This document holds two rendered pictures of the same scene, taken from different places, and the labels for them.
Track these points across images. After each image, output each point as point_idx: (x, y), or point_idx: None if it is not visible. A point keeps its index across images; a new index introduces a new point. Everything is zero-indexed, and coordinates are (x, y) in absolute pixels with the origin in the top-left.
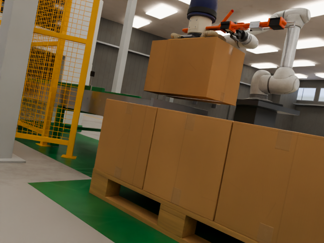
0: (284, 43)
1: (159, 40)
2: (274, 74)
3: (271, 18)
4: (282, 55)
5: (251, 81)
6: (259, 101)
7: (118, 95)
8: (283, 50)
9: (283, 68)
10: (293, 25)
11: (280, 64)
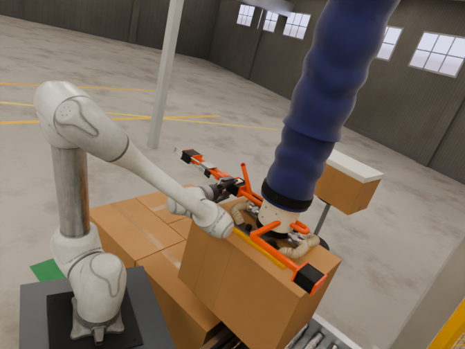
0: (86, 181)
1: (327, 250)
2: (100, 243)
3: (200, 154)
4: (88, 206)
5: (124, 289)
6: (140, 266)
7: (335, 327)
8: (87, 198)
9: (93, 223)
10: (175, 151)
11: (89, 224)
